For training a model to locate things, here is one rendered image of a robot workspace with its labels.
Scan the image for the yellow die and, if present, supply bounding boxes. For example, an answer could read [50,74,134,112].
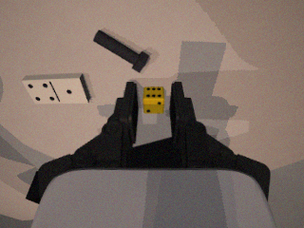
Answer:
[143,86,164,113]

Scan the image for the white domino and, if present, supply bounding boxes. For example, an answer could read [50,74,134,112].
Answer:
[22,73,90,104]

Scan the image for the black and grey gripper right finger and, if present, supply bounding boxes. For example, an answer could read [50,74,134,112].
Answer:
[170,82,271,201]

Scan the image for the dark grey hex nut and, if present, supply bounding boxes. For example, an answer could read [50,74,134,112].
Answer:
[107,114,113,122]

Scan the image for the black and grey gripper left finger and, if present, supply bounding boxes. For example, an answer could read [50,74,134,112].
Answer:
[38,82,139,201]

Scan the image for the black three-compartment bin rack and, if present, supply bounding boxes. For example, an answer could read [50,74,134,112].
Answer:
[26,137,181,204]

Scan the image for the dark grey bolt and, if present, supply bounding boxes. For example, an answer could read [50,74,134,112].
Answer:
[93,30,149,73]

